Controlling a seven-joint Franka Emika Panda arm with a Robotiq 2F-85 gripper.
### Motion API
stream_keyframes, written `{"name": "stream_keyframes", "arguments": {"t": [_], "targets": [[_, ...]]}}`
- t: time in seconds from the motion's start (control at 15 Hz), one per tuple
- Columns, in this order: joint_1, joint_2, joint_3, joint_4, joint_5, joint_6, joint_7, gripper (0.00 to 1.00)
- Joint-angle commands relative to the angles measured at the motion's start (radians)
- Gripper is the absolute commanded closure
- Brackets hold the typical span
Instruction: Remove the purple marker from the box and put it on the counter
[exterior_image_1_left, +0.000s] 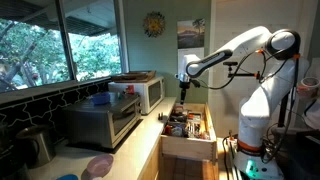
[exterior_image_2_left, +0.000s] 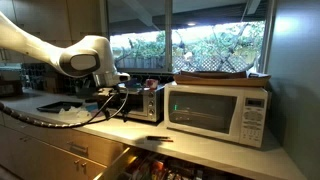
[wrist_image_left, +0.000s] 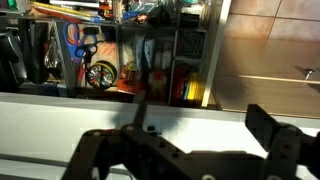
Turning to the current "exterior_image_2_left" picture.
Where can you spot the wooden tray on microwave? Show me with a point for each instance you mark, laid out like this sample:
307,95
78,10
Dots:
243,78

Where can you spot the crumpled white paper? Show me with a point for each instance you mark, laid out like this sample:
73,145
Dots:
74,112

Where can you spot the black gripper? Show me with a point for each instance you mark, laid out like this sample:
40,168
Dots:
107,94

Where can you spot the open wooden drawer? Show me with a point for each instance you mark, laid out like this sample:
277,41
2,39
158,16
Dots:
139,164

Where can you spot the black baking tray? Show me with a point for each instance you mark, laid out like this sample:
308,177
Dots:
57,106

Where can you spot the red cup on toaster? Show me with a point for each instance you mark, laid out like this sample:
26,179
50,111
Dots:
152,83

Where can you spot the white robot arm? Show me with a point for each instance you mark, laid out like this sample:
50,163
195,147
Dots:
91,55

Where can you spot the closed wooden drawer front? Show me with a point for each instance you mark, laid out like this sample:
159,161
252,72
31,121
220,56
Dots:
98,149

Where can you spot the black marker on counter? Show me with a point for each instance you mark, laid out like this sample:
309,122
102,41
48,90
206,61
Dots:
157,138

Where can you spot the white microwave oven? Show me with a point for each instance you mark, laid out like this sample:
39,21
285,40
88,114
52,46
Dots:
234,114

